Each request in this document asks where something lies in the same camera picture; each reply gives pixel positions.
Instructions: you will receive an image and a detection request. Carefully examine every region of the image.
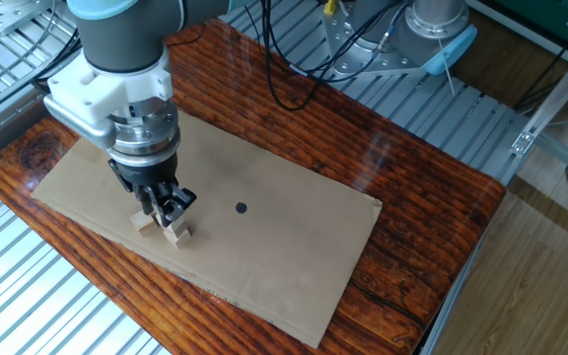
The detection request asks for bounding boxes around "thin white cable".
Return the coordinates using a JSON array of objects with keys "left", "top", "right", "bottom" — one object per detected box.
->
[{"left": 0, "top": 0, "right": 59, "bottom": 86}]

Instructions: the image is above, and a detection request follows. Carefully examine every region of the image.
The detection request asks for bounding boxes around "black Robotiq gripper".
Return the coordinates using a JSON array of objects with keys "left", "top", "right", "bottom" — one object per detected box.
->
[{"left": 107, "top": 152, "right": 198, "bottom": 229}]

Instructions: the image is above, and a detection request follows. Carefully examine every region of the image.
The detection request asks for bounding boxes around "white zip tie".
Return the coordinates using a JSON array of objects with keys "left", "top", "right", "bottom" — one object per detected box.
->
[{"left": 435, "top": 37, "right": 458, "bottom": 98}]

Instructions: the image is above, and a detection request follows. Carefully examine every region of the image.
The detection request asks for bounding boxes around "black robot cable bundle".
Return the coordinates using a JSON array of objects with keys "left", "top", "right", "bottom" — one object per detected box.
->
[{"left": 30, "top": 0, "right": 413, "bottom": 112}]

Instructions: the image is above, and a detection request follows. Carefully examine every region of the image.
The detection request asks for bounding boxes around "light wooden cube block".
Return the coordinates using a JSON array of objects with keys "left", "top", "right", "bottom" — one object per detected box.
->
[
  {"left": 163, "top": 216, "right": 189, "bottom": 239},
  {"left": 130, "top": 210, "right": 160, "bottom": 239},
  {"left": 166, "top": 231, "right": 193, "bottom": 249}
]

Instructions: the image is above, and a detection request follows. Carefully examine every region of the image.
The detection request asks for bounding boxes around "brown cardboard sheet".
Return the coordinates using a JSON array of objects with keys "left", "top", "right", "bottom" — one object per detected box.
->
[{"left": 31, "top": 110, "right": 384, "bottom": 349}]

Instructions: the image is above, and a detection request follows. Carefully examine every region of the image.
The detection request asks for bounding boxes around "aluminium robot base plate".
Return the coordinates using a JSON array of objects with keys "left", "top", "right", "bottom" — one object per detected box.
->
[{"left": 320, "top": 2, "right": 444, "bottom": 78}]

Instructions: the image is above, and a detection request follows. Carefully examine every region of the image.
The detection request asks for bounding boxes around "perforated aluminium plate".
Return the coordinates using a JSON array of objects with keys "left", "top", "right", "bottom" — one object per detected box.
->
[{"left": 0, "top": 0, "right": 54, "bottom": 38}]

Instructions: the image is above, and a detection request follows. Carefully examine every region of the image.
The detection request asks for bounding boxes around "aluminium beam with bracket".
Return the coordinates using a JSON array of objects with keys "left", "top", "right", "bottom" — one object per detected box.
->
[{"left": 509, "top": 32, "right": 568, "bottom": 158}]

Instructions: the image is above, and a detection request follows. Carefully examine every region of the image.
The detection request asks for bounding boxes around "glossy brown wooden board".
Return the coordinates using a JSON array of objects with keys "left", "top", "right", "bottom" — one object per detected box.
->
[{"left": 0, "top": 18, "right": 507, "bottom": 355}]

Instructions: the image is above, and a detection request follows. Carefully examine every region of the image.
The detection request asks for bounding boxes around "thin black cable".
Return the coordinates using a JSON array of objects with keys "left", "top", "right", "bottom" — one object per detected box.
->
[{"left": 513, "top": 7, "right": 568, "bottom": 112}]

